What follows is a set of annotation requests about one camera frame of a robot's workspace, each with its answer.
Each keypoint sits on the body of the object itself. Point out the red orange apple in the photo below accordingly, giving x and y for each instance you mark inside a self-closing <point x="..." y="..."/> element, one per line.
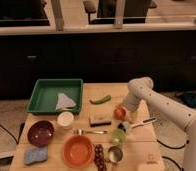
<point x="119" y="113"/>

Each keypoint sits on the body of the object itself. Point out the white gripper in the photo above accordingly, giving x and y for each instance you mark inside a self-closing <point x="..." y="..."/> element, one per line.
<point x="131" y="103"/>

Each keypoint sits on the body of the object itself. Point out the dark grape bunch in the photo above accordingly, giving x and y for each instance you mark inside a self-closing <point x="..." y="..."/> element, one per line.
<point x="99" y="159"/>

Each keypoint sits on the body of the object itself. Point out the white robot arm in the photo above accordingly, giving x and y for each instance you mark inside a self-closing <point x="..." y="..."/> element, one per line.
<point x="183" y="116"/>

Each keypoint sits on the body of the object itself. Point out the purple bowl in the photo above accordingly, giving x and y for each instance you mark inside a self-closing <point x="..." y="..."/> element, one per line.
<point x="41" y="133"/>

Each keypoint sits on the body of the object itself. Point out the white paper cup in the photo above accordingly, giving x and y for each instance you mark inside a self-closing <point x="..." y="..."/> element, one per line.
<point x="65" y="120"/>

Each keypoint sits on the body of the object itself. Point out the wooden block with black base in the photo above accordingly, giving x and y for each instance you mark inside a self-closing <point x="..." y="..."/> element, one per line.
<point x="99" y="121"/>

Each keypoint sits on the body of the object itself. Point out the small metal cup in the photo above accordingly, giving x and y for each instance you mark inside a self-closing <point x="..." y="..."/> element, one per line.
<point x="115" y="154"/>

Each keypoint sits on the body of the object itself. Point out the orange bowl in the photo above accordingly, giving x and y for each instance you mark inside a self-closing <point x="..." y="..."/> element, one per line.
<point x="78" y="151"/>

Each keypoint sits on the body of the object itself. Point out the green plastic tray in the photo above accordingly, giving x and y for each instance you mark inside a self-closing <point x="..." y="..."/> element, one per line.
<point x="46" y="93"/>

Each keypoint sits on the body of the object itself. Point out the green chili pepper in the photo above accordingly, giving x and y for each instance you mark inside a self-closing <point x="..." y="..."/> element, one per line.
<point x="101" y="101"/>

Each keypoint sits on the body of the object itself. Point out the white folded cloth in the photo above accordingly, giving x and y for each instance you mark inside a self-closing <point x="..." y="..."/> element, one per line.
<point x="64" y="102"/>

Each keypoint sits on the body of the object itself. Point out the dark blue object on floor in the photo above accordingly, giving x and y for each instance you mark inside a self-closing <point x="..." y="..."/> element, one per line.
<point x="189" y="99"/>

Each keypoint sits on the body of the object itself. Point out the metal fork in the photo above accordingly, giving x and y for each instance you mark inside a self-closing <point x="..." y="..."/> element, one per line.
<point x="81" y="132"/>

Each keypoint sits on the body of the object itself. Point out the blue sponge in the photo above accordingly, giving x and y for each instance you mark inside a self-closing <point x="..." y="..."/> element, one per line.
<point x="35" y="155"/>

